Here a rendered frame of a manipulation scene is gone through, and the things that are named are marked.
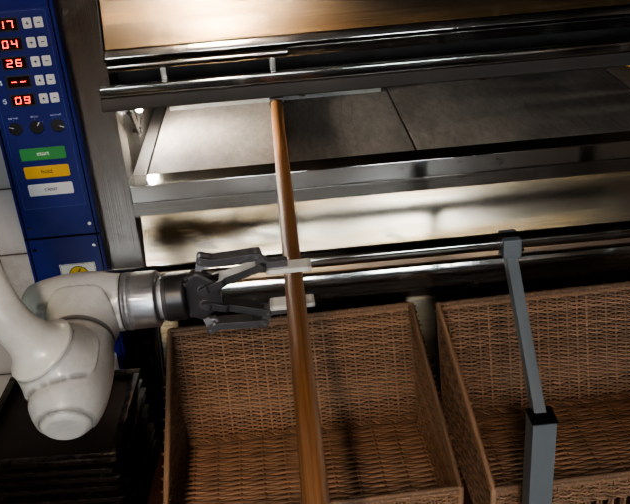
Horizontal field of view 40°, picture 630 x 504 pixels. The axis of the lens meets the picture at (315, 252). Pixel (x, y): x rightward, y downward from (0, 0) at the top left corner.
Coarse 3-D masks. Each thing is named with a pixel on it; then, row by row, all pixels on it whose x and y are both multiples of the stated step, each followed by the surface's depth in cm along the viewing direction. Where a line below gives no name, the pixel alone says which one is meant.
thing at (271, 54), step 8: (272, 48) 158; (280, 48) 158; (184, 56) 158; (192, 56) 158; (200, 56) 158; (208, 56) 158; (216, 56) 158; (224, 56) 158; (232, 56) 158; (240, 56) 158; (248, 56) 158; (256, 56) 158; (264, 56) 158; (272, 56) 158; (280, 56) 159; (112, 64) 157; (120, 64) 157; (128, 64) 157; (136, 64) 157; (144, 64) 157; (152, 64) 158; (160, 64) 158; (168, 64) 158; (176, 64) 158; (184, 64) 158; (272, 64) 159; (160, 72) 158; (168, 80) 160
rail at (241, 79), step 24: (552, 48) 157; (576, 48) 157; (600, 48) 157; (624, 48) 158; (264, 72) 156; (288, 72) 156; (312, 72) 156; (336, 72) 156; (360, 72) 156; (384, 72) 157; (120, 96) 155
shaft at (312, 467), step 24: (288, 168) 175; (288, 192) 163; (288, 216) 154; (288, 240) 145; (288, 288) 132; (288, 312) 126; (312, 360) 115; (312, 384) 110; (312, 408) 105; (312, 432) 101; (312, 456) 97; (312, 480) 94
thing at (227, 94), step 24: (528, 48) 175; (408, 72) 157; (432, 72) 157; (456, 72) 157; (480, 72) 158; (504, 72) 158; (528, 72) 158; (144, 96) 156; (168, 96) 156; (192, 96) 156; (216, 96) 156; (240, 96) 157; (264, 96) 157
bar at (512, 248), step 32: (608, 224) 149; (320, 256) 147; (352, 256) 147; (384, 256) 148; (416, 256) 148; (512, 256) 148; (512, 288) 147; (544, 416) 139; (544, 448) 140; (544, 480) 143
